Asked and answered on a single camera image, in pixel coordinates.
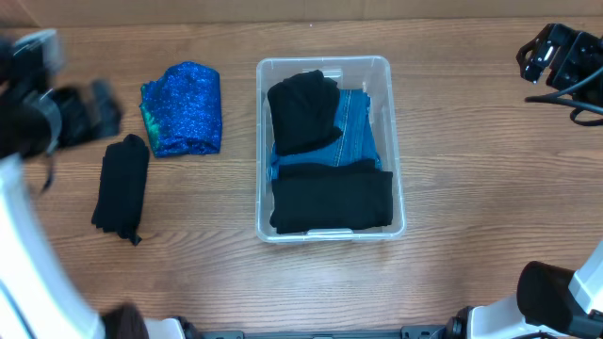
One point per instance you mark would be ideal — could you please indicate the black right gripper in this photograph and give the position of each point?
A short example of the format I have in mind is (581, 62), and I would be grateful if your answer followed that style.
(552, 54)

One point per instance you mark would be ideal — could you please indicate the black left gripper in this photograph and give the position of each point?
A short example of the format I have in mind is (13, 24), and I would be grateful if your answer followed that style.
(82, 114)

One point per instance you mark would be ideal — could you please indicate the blue sparkly fabric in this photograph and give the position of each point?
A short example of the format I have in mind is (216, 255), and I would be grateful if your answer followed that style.
(181, 111)

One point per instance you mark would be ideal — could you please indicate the narrow black garment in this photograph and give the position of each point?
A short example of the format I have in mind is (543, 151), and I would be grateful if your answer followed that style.
(122, 186)

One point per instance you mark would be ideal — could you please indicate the blue denim jeans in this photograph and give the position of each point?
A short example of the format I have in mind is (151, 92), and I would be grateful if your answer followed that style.
(355, 144)

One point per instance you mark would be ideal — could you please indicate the wide black garment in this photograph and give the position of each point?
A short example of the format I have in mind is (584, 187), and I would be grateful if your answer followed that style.
(310, 196)

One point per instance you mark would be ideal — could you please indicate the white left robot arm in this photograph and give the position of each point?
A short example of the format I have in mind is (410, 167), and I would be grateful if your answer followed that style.
(41, 300)

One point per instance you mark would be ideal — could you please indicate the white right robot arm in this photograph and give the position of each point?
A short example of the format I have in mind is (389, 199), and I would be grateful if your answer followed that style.
(550, 301)

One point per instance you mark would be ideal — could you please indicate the clear plastic storage bin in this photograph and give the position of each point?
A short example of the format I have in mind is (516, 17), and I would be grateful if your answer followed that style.
(372, 74)

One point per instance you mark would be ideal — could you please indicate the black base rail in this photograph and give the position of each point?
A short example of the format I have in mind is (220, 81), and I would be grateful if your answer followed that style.
(406, 332)

